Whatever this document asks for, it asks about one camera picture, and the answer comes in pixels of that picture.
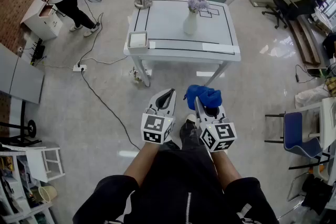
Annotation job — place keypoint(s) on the person's white shoe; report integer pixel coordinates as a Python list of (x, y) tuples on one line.
[(190, 119)]

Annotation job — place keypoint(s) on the black router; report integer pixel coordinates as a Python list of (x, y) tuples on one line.
[(39, 51)]

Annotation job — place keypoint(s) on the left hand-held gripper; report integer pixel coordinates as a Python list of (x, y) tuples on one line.
[(155, 128)]

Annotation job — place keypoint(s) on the blue chair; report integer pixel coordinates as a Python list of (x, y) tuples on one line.
[(292, 128)]

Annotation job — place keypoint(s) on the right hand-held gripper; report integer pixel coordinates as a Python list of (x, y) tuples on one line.
[(219, 135)]

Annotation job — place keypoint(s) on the white shelf rack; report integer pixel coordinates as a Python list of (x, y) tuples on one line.
[(36, 162)]

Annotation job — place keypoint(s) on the black office chair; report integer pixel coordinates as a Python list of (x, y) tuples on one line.
[(282, 5)]

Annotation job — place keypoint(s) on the white square box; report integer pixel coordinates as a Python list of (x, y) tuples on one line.
[(137, 40)]

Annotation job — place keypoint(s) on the white plastic bag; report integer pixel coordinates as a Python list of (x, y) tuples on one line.
[(309, 95)]

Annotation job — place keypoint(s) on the blue cloth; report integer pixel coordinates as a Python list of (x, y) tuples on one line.
[(204, 95)]

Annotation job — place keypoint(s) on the white round container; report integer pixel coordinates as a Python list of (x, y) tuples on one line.
[(190, 25)]

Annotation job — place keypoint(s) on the grey flat panel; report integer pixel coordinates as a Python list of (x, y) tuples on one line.
[(18, 78)]

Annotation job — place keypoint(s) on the person's left forearm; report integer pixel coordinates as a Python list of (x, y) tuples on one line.
[(143, 162)]

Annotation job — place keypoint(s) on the pale flowers on floor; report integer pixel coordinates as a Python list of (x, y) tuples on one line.
[(135, 76)]

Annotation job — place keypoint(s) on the white table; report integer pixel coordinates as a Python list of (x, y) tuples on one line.
[(168, 23)]

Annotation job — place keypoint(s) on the beige bucket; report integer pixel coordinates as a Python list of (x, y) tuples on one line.
[(47, 194)]

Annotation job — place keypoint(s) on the white side desk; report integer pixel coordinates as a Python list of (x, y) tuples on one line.
[(328, 123)]

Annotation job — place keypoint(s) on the person's right forearm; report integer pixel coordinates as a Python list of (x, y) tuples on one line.
[(225, 168)]

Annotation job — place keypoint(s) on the person's black jacket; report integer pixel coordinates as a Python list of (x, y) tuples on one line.
[(170, 191)]

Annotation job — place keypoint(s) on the black wheeled stand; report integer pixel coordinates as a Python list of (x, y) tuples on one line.
[(22, 127)]

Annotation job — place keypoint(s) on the white power strip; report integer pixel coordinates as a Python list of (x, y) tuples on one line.
[(79, 68)]

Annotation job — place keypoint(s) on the person's dark trousers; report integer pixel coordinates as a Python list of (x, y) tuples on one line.
[(190, 136)]

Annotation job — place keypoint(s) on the purple artificial flowers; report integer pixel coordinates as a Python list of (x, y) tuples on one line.
[(197, 3)]

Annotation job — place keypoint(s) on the brown wooden planks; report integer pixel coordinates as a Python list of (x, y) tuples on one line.
[(305, 42)]

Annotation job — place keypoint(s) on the white low cabinet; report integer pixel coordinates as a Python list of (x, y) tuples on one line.
[(43, 22)]

